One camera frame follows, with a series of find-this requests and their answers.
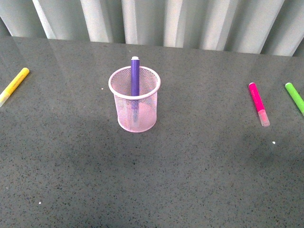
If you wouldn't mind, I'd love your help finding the purple highlighter pen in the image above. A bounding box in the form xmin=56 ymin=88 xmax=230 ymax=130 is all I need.
xmin=131 ymin=56 xmax=140 ymax=122

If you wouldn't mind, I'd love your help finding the pink highlighter pen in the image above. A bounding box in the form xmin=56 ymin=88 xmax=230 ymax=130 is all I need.
xmin=248 ymin=82 xmax=270 ymax=127

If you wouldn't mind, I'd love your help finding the pink mesh pen cup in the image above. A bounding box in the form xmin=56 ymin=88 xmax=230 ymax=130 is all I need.
xmin=108 ymin=66 xmax=161 ymax=133

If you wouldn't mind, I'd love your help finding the green highlighter pen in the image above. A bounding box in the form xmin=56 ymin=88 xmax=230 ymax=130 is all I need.
xmin=285 ymin=82 xmax=304 ymax=115

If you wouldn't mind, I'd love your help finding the grey pleated curtain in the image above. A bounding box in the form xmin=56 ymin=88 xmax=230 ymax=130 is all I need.
xmin=0 ymin=0 xmax=304 ymax=57

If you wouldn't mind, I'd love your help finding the yellow highlighter pen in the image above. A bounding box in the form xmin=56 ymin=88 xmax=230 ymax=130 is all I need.
xmin=0 ymin=67 xmax=30 ymax=106

